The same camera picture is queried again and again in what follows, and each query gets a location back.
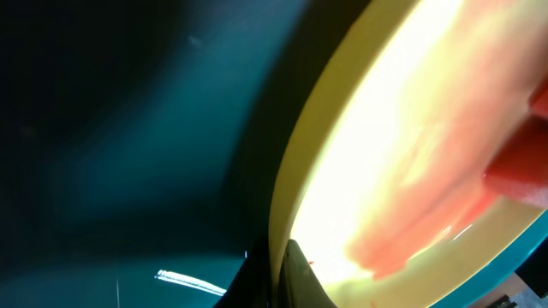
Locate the dark teal sponge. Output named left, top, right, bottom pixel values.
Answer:
left=485, top=83, right=547, bottom=209

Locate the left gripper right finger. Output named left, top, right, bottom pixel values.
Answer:
left=277, top=240, right=337, bottom=308

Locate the teal plastic tray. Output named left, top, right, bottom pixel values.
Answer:
left=0, top=0, right=548, bottom=308

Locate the yellow-green plate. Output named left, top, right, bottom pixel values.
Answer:
left=269, top=0, right=547, bottom=307

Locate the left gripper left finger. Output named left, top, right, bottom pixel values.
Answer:
left=213, top=239, right=271, bottom=308

